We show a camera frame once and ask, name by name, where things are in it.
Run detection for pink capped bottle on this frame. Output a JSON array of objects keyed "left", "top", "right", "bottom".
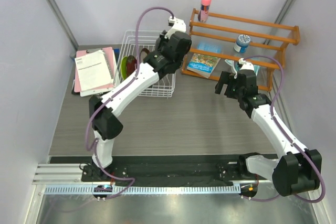
[{"left": 198, "top": 0, "right": 212, "bottom": 23}]

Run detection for pink clipboard folder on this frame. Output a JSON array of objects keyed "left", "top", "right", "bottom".
[{"left": 72, "top": 46, "right": 118, "bottom": 94}]

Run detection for clear blue plastic box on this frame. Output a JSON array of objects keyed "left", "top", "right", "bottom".
[{"left": 197, "top": 42, "right": 222, "bottom": 54}]

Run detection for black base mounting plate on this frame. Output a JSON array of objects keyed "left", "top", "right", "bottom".
[{"left": 79, "top": 155, "right": 262, "bottom": 187}]

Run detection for dark blue notebook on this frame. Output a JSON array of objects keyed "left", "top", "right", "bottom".
[{"left": 113, "top": 48, "right": 120, "bottom": 63}]

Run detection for white manual booklet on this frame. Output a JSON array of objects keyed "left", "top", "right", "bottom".
[{"left": 74, "top": 49, "right": 116, "bottom": 97}]

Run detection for blue paperback book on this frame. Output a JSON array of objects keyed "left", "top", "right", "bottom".
[{"left": 187, "top": 54, "right": 220, "bottom": 78}]

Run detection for orange wooden shelf rack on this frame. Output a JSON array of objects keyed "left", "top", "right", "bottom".
[{"left": 181, "top": 9, "right": 300, "bottom": 81}]

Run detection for white slotted cable duct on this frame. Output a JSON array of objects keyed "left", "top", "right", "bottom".
[{"left": 44, "top": 184, "right": 241, "bottom": 196}]

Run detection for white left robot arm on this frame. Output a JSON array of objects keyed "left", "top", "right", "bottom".
[{"left": 88, "top": 18, "right": 192, "bottom": 182}]

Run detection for brown rimmed cream plate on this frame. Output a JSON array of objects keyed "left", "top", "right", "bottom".
[{"left": 139, "top": 48, "right": 150, "bottom": 63}]

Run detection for blue lidded jar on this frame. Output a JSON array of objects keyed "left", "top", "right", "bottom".
[{"left": 234, "top": 34, "right": 251, "bottom": 53}]

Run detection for green plate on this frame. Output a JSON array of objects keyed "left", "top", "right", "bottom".
[{"left": 120, "top": 57, "right": 128, "bottom": 80}]

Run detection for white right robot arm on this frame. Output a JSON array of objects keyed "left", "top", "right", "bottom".
[{"left": 215, "top": 59, "right": 322, "bottom": 197}]

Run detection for dark red patterned plate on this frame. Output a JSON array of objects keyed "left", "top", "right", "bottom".
[{"left": 126, "top": 55, "right": 137, "bottom": 77}]

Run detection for teal cat ear headphones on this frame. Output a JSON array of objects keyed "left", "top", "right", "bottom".
[{"left": 225, "top": 59, "right": 260, "bottom": 75}]

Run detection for white wire dish rack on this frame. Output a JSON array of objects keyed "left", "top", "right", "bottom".
[{"left": 113, "top": 30, "right": 176, "bottom": 98}]

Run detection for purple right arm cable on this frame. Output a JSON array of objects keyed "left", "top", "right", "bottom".
[{"left": 240, "top": 55, "right": 326, "bottom": 203}]

